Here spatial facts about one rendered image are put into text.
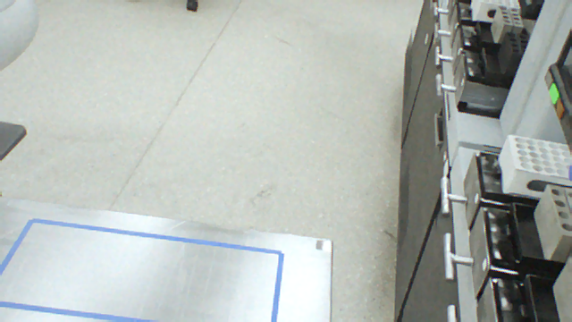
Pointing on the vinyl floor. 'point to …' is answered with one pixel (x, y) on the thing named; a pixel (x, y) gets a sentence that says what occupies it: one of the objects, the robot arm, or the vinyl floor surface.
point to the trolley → (154, 268)
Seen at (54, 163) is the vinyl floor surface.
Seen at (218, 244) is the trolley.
